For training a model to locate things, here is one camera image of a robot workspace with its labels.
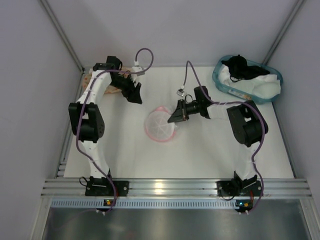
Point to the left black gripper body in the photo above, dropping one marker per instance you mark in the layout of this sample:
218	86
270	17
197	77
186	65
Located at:
130	90

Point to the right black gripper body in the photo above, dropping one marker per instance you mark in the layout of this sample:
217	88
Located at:
182	110

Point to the pink floral mesh laundry bag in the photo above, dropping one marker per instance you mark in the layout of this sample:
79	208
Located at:
110	89

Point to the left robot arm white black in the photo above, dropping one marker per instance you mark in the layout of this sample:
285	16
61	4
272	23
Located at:
86	120

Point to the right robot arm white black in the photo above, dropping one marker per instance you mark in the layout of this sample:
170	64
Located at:
247	124

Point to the blue plastic laundry basket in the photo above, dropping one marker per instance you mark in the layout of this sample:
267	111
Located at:
227	90

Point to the black garment in basket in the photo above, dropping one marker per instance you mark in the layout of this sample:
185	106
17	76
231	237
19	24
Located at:
240	70

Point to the white garment in basket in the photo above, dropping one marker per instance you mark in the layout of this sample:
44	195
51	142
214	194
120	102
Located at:
263	86

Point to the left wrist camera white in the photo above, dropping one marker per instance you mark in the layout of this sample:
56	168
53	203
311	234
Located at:
137	71

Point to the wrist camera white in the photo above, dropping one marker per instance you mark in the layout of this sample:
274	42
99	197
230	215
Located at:
181	92
137	71

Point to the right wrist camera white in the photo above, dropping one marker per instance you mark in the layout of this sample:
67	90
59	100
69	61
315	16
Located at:
181	92

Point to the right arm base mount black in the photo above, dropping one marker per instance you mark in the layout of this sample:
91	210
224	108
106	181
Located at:
238	187

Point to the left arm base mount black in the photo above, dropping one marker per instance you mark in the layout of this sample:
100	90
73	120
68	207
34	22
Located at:
102	187

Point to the left aluminium frame post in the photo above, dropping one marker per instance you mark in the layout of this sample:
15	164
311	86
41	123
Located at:
61	33

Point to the aluminium frame post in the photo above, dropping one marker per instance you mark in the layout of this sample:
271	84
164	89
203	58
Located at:
61	33
289	20

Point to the aluminium front rail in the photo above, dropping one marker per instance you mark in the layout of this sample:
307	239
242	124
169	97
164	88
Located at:
274	188

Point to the grey slotted cable duct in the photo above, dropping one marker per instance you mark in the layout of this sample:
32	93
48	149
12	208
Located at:
136	203

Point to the right aluminium frame post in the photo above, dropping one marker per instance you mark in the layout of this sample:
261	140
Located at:
289	20

